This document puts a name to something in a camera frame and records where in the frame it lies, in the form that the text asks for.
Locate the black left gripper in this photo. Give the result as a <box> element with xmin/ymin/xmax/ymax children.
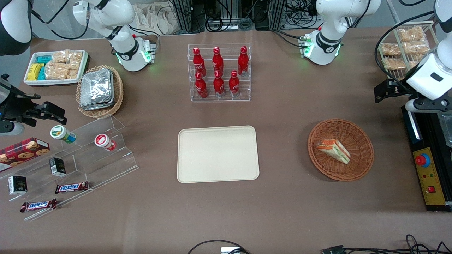
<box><xmin>374</xmin><ymin>79</ymin><xmax>413</xmax><ymax>104</ymax></box>

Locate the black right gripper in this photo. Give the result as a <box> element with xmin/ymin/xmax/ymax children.
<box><xmin>0</xmin><ymin>74</ymin><xmax>67</xmax><ymax>127</ymax></box>

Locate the triangular sandwich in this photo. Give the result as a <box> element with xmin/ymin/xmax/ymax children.
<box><xmin>315</xmin><ymin>139</ymin><xmax>351</xmax><ymax>165</ymax></box>

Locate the white rectangular snack tray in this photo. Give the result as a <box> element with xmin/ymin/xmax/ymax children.
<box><xmin>23</xmin><ymin>50</ymin><xmax>90</xmax><ymax>87</ymax></box>

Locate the oval tan wicker basket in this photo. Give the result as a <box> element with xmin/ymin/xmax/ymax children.
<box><xmin>76</xmin><ymin>65</ymin><xmax>124</xmax><ymax>119</ymax></box>

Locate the round brown wicker basket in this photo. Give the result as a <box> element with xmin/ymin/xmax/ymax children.
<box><xmin>307</xmin><ymin>118</ymin><xmax>375</xmax><ymax>182</ymax></box>

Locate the cream plastic serving tray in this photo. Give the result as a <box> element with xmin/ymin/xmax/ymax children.
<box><xmin>177</xmin><ymin>125</ymin><xmax>260</xmax><ymax>184</ymax></box>

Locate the green lid yogurt cup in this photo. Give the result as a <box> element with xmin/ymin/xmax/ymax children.
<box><xmin>50</xmin><ymin>125</ymin><xmax>77</xmax><ymax>144</ymax></box>

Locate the yellow snack pack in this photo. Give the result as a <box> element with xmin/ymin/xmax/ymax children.
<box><xmin>27</xmin><ymin>63</ymin><xmax>43</xmax><ymax>81</ymax></box>

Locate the red cookie box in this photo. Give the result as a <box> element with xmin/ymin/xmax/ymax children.
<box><xmin>0</xmin><ymin>137</ymin><xmax>50</xmax><ymax>173</ymax></box>

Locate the small black carton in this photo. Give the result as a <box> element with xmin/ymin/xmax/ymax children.
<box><xmin>8</xmin><ymin>175</ymin><xmax>28</xmax><ymax>195</ymax></box>
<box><xmin>49</xmin><ymin>157</ymin><xmax>67</xmax><ymax>177</ymax></box>

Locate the silver foil packet stack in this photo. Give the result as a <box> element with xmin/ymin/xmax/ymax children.
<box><xmin>79</xmin><ymin>68</ymin><xmax>115</xmax><ymax>111</ymax></box>

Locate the red lid yogurt cup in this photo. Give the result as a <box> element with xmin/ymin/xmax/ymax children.
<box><xmin>94</xmin><ymin>133</ymin><xmax>117</xmax><ymax>152</ymax></box>

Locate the black control box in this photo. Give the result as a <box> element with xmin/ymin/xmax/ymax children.
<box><xmin>401</xmin><ymin>104</ymin><xmax>452</xmax><ymax>212</ymax></box>

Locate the clear plastic container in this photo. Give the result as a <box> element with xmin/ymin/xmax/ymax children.
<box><xmin>436</xmin><ymin>114</ymin><xmax>452</xmax><ymax>147</ymax></box>

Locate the brown snickers bar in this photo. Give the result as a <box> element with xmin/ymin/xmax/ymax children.
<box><xmin>55</xmin><ymin>181</ymin><xmax>89</xmax><ymax>194</ymax></box>
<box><xmin>20</xmin><ymin>199</ymin><xmax>58</xmax><ymax>213</ymax></box>

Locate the grey metal strut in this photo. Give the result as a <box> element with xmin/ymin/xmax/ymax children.
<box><xmin>386</xmin><ymin>0</ymin><xmax>402</xmax><ymax>24</ymax></box>

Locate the clear acrylic step display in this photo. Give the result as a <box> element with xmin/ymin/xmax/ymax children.
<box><xmin>0</xmin><ymin>114</ymin><xmax>140</xmax><ymax>222</ymax></box>

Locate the red emergency stop button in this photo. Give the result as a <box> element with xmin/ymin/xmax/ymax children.
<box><xmin>415</xmin><ymin>153</ymin><xmax>432</xmax><ymax>168</ymax></box>

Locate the red cola bottle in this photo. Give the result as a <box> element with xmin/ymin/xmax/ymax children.
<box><xmin>213</xmin><ymin>71</ymin><xmax>225</xmax><ymax>98</ymax></box>
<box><xmin>192</xmin><ymin>47</ymin><xmax>207</xmax><ymax>77</ymax></box>
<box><xmin>237</xmin><ymin>46</ymin><xmax>250</xmax><ymax>77</ymax></box>
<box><xmin>195</xmin><ymin>72</ymin><xmax>209</xmax><ymax>99</ymax></box>
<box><xmin>228</xmin><ymin>70</ymin><xmax>241</xmax><ymax>97</ymax></box>
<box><xmin>212</xmin><ymin>46</ymin><xmax>225</xmax><ymax>76</ymax></box>

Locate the beige cloth bag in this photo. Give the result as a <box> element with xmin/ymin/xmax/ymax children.
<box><xmin>133</xmin><ymin>3</ymin><xmax>181</xmax><ymax>36</ymax></box>

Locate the clear acrylic bottle rack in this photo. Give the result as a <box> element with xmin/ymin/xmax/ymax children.
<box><xmin>187</xmin><ymin>43</ymin><xmax>251</xmax><ymax>103</ymax></box>

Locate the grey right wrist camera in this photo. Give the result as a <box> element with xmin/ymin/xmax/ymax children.
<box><xmin>0</xmin><ymin>121</ymin><xmax>25</xmax><ymax>137</ymax></box>

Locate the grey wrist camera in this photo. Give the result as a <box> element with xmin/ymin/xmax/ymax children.
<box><xmin>405</xmin><ymin>99</ymin><xmax>452</xmax><ymax>114</ymax></box>
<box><xmin>0</xmin><ymin>121</ymin><xmax>25</xmax><ymax>137</ymax></box>

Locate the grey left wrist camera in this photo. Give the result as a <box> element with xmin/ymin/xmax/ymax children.
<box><xmin>405</xmin><ymin>99</ymin><xmax>452</xmax><ymax>114</ymax></box>

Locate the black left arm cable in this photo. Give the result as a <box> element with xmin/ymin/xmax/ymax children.
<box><xmin>374</xmin><ymin>10</ymin><xmax>435</xmax><ymax>93</ymax></box>

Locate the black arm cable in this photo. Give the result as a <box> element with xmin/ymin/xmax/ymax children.
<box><xmin>31</xmin><ymin>0</ymin><xmax>89</xmax><ymax>40</ymax></box>
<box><xmin>374</xmin><ymin>10</ymin><xmax>435</xmax><ymax>93</ymax></box>

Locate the white wire rack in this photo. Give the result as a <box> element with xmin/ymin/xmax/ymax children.
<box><xmin>376</xmin><ymin>20</ymin><xmax>440</xmax><ymax>81</ymax></box>

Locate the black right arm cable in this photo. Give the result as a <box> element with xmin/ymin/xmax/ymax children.
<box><xmin>31</xmin><ymin>0</ymin><xmax>89</xmax><ymax>40</ymax></box>

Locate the aluminium frame post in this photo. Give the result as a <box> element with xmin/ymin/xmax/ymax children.
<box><xmin>172</xmin><ymin>0</ymin><xmax>193</xmax><ymax>34</ymax></box>
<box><xmin>268</xmin><ymin>0</ymin><xmax>287</xmax><ymax>31</ymax></box>

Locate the black cable bundle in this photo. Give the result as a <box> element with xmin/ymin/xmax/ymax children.
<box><xmin>204</xmin><ymin>14</ymin><xmax>255</xmax><ymax>33</ymax></box>

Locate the black connector with cable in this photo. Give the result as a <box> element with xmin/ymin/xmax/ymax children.
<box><xmin>321</xmin><ymin>234</ymin><xmax>452</xmax><ymax>254</ymax></box>

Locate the black looped cable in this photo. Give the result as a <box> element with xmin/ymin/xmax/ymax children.
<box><xmin>186</xmin><ymin>240</ymin><xmax>252</xmax><ymax>254</ymax></box>

